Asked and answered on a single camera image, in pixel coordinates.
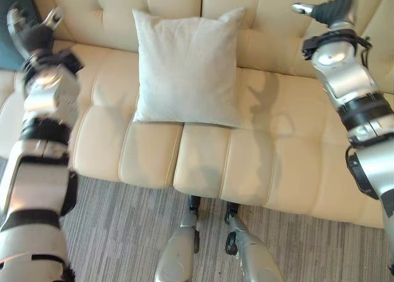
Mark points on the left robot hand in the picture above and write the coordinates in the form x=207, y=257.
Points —
x=34, y=37

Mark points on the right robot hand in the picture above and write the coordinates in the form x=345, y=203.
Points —
x=334, y=11

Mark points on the light grey square cushion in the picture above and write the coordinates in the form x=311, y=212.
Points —
x=187, y=69

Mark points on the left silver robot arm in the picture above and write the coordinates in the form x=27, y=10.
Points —
x=40, y=159

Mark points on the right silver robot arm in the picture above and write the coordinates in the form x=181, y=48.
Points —
x=354, y=91

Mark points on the cream leather sofa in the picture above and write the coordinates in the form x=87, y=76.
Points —
x=197, y=103

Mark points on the left silver robot leg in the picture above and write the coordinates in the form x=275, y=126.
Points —
x=181, y=248

